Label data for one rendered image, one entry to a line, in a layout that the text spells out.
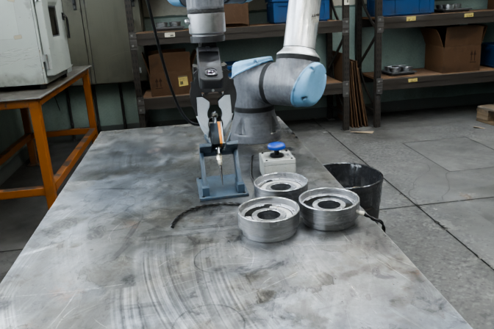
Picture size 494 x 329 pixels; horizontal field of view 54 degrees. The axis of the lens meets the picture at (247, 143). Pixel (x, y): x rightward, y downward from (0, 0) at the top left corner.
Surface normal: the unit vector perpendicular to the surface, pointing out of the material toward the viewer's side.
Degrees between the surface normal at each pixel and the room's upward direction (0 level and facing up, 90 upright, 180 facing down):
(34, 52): 90
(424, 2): 90
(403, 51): 90
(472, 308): 0
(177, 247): 0
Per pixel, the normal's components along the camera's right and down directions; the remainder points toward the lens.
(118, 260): -0.06, -0.96
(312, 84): 0.79, 0.25
